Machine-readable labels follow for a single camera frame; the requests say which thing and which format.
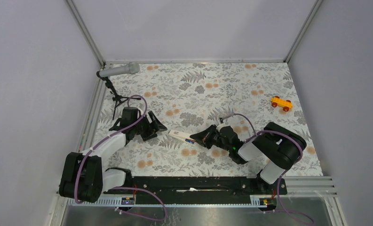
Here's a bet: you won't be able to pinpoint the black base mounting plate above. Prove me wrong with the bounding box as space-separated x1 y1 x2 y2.
103 176 288 205

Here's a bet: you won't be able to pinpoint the black microphone tripod stand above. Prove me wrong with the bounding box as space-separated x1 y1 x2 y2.
100 77 141 120

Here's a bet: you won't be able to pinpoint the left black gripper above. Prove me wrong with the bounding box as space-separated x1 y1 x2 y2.
132 111 167 141

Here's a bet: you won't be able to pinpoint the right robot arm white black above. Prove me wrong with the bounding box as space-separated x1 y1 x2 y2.
189 122 307 194

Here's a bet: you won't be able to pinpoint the grey microphone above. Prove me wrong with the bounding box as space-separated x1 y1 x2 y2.
96 62 140 78

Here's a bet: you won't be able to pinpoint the floral patterned table mat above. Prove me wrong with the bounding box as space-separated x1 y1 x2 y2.
105 63 323 177

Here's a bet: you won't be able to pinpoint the yellow toy car red wheels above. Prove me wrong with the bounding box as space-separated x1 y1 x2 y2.
270 96 293 112

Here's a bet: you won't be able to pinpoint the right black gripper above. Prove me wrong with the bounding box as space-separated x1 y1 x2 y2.
190 124 231 152

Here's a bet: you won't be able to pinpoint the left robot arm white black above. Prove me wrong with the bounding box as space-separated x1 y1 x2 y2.
58 107 167 203

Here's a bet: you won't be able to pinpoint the blue battery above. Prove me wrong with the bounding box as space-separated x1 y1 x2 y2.
185 139 195 144

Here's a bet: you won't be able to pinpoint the white remote control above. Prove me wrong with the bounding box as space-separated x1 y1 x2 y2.
168 130 196 145

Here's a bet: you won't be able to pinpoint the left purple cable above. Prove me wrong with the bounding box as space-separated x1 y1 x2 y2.
73 95 148 205

